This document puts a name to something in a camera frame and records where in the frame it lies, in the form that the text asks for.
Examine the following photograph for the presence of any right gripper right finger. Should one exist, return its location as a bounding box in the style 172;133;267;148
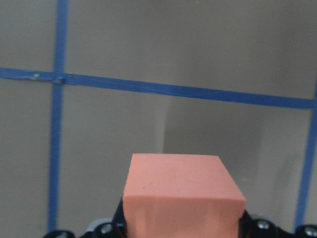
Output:
239;210;317;238

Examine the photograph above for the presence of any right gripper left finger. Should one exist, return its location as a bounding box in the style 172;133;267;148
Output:
44;198;126;238

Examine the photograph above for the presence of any orange foam block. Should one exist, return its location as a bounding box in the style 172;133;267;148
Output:
122;154;246;238

